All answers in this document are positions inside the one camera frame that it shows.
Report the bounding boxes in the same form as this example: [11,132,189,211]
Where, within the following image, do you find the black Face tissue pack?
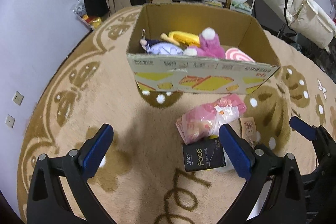
[182,137,226,172]

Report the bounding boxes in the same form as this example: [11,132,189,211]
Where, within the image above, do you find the pink swirl plush toy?
[225,47,255,63]

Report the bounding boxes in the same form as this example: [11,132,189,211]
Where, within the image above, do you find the magenta plush toy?
[183,27,225,59]

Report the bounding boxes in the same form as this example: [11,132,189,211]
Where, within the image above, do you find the yellow plush toy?
[160,31,200,47]

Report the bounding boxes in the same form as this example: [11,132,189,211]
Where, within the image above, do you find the dark purple haired plush doll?
[139,29,183,55]

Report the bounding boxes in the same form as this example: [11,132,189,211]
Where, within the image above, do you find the beige paper tag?
[240,117,260,147]

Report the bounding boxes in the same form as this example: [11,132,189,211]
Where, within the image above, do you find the beige patterned round rug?
[17,5,335,223]

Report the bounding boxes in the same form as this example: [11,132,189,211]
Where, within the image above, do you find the open cardboard box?
[126,3,280,95]

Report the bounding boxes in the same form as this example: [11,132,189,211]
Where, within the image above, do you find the plastic bag of snacks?
[72,0,102,31]

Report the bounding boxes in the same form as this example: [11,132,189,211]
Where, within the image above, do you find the lower wall socket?
[5,115,15,128]

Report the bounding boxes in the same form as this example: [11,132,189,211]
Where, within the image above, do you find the wall socket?
[5,115,15,128]
[13,91,24,106]

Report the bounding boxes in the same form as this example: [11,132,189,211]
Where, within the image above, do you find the upper wall socket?
[13,91,24,106]

